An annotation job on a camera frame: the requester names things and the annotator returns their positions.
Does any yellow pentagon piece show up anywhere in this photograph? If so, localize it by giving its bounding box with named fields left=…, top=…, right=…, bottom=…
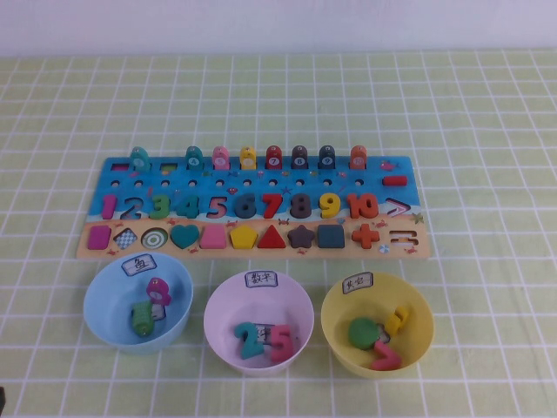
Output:
left=229, top=225, right=260, bottom=250

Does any pink greater-than sign piece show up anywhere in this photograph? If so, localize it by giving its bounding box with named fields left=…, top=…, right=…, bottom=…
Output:
left=370, top=340, right=402, bottom=371

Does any red number seven piece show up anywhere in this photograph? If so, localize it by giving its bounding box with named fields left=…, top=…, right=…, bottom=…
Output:
left=262, top=193, right=286, bottom=220

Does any brown fish piece eight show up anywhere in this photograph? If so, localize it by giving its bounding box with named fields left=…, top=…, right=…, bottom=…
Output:
left=291, top=145, right=310, bottom=170

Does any dark blue square piece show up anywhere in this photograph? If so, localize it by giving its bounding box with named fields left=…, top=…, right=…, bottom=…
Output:
left=316, top=224, right=346, bottom=249

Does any green number three piece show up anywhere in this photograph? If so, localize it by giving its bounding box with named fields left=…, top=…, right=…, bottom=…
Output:
left=149, top=194, right=171, bottom=220

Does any orange fish piece ten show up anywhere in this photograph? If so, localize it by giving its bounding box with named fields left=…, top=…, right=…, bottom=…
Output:
left=349, top=145, right=369, bottom=170

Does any orange plus sign piece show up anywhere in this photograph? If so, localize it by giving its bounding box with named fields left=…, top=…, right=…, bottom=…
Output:
left=351, top=223, right=381, bottom=249

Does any yellow equals sign piece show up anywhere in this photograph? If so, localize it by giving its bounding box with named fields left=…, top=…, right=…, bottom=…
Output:
left=385, top=306, right=411, bottom=336

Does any dark blue fish piece nine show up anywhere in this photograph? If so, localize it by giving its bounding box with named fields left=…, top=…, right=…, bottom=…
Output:
left=318, top=145, right=337, bottom=170

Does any green fish piece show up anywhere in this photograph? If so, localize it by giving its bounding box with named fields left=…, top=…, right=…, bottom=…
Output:
left=131, top=301, right=156, bottom=337

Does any teal number two piece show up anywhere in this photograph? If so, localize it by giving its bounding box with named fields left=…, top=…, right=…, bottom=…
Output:
left=233, top=321, right=265, bottom=361

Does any pink rectangle piece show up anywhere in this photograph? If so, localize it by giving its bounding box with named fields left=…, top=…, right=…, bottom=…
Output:
left=86, top=226, right=110, bottom=251

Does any yellow plastic bowl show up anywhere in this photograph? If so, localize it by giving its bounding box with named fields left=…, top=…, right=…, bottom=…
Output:
left=320, top=271, right=436, bottom=380

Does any brown number eight piece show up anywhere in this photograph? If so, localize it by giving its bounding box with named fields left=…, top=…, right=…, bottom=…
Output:
left=290, top=193, right=313, bottom=219

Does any pink number five piece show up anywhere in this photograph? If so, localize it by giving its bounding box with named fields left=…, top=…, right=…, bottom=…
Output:
left=269, top=324, right=295, bottom=363

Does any pink trapezoid piece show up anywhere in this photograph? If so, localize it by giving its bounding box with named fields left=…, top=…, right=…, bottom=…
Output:
left=198, top=226, right=227, bottom=251

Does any colourful wooden puzzle board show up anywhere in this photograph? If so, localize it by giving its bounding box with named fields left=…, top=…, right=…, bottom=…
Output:
left=76, top=154, right=432, bottom=261

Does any magenta fish piece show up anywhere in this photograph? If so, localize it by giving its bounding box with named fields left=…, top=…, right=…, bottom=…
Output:
left=145, top=277, right=172, bottom=306

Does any red triangle piece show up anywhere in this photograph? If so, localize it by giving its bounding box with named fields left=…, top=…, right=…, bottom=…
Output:
left=256, top=224, right=288, bottom=250

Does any pink fish piece five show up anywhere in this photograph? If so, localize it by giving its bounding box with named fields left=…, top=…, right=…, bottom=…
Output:
left=211, top=145, right=231, bottom=171

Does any green checked tablecloth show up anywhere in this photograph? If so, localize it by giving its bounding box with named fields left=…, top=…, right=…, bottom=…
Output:
left=0, top=47, right=557, bottom=418

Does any green circle piece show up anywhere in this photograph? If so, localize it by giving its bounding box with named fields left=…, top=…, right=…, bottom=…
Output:
left=347, top=316, right=381, bottom=350

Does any dark blue number six piece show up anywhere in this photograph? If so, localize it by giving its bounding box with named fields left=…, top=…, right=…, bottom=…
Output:
left=234, top=193, right=259, bottom=220

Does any teal fish piece four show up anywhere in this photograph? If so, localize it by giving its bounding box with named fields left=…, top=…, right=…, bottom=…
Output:
left=185, top=145, right=205, bottom=171

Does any red fish piece seven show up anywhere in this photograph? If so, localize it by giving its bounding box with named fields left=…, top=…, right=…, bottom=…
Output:
left=265, top=145, right=284, bottom=170

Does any orange number ten piece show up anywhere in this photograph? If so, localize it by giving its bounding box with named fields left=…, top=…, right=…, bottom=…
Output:
left=346, top=193, right=379, bottom=219

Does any yellow number nine piece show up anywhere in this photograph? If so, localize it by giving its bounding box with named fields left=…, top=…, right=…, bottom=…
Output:
left=319, top=193, right=342, bottom=219

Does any yellow fish piece six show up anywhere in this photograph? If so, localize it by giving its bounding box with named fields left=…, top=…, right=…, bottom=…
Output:
left=238, top=145, right=258, bottom=171

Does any light blue plastic bowl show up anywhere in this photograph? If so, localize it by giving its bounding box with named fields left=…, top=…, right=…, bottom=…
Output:
left=82, top=253, right=195, bottom=354

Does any teal heart piece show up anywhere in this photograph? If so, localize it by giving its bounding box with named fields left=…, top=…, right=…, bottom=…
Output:
left=170, top=225, right=202, bottom=250

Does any brown star piece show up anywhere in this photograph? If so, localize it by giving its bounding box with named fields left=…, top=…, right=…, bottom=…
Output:
left=285, top=224, right=317, bottom=249

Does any light pink plastic bowl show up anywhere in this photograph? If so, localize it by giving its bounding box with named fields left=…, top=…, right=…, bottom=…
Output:
left=203, top=269, right=315, bottom=378

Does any teal fish piece one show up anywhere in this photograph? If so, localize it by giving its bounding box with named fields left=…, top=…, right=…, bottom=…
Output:
left=129, top=145, right=151, bottom=173

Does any teal number four piece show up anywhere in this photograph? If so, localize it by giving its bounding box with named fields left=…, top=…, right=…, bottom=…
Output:
left=176, top=194, right=201, bottom=220

